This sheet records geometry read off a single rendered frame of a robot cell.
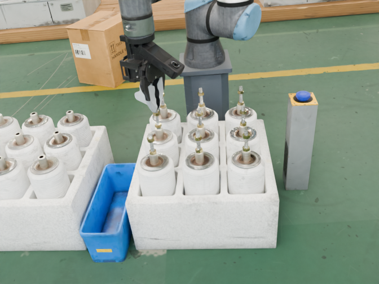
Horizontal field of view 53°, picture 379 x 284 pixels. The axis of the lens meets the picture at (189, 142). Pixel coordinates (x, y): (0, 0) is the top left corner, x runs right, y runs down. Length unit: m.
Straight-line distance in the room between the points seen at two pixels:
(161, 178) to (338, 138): 0.80
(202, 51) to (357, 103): 0.77
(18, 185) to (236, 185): 0.58
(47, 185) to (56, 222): 0.11
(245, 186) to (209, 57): 0.55
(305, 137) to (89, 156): 0.65
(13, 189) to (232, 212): 0.59
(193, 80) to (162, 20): 1.43
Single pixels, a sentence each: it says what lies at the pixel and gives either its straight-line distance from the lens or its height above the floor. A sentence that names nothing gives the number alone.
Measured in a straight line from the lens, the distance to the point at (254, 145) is 1.06.
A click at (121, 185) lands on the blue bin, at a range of 1.29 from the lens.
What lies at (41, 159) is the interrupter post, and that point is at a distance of 1.07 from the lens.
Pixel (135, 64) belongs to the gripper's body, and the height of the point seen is 0.48.
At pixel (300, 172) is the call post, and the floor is 0.07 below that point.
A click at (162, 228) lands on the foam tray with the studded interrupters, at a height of 0.09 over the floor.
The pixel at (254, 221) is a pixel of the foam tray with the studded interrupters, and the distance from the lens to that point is 1.02.
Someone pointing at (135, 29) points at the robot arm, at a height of 0.57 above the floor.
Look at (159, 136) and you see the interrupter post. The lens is 1.08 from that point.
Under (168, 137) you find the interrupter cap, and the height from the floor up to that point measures 0.25.
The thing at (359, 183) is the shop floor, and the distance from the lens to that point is 1.35.
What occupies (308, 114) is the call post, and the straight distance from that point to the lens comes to 1.12.
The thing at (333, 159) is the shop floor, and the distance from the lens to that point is 1.44.
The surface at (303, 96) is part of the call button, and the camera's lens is 1.11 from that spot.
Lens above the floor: 0.85
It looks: 34 degrees down
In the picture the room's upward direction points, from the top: 6 degrees counter-clockwise
